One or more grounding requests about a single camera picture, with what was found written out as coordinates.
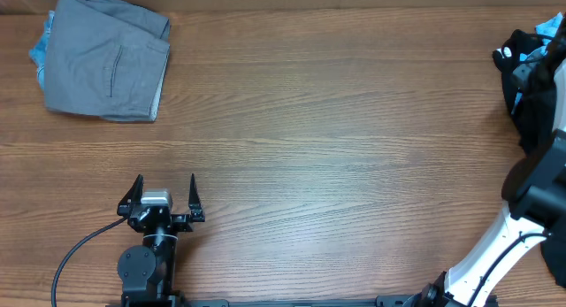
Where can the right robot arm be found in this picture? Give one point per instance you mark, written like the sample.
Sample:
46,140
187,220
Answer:
506,241

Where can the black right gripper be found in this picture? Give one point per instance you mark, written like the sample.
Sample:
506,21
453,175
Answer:
523,76

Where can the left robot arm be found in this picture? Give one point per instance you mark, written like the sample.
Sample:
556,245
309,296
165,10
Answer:
147,270

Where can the light blue t-shirt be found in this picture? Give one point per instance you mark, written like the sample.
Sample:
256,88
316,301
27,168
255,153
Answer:
544,32

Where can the folded grey trousers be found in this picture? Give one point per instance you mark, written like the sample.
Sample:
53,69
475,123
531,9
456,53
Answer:
106,59

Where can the black garment in pile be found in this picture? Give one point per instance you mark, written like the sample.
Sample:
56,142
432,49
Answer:
535,187

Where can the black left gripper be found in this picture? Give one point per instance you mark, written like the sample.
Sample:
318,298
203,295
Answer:
184,221

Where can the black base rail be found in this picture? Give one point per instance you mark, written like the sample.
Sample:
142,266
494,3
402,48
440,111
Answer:
300,303

